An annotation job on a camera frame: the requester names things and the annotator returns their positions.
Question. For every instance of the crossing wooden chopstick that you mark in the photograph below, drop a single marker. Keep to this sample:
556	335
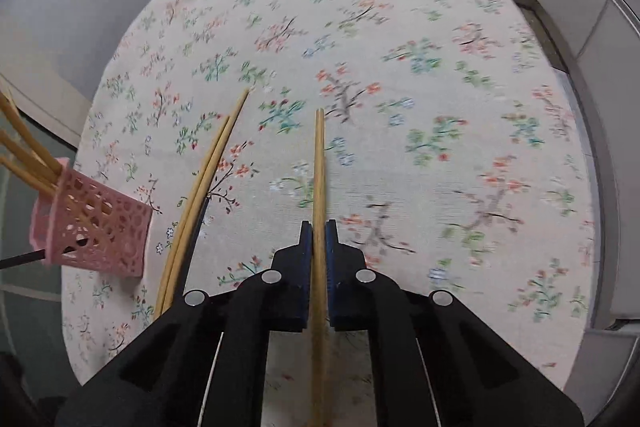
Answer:
42	187

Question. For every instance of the wooden chopstick pile left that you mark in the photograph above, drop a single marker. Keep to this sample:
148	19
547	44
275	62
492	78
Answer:
198	193

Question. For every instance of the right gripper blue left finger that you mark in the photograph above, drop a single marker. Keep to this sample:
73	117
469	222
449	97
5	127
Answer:
306	246

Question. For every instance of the floral tablecloth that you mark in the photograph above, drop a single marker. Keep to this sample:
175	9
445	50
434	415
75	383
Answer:
456	172

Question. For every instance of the lone wooden chopstick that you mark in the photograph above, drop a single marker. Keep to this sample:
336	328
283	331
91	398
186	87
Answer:
33	165

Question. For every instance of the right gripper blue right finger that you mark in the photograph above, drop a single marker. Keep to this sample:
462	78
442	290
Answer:
332	249

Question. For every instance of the pink perforated utensil holder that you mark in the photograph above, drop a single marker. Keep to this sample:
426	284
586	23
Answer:
88	225

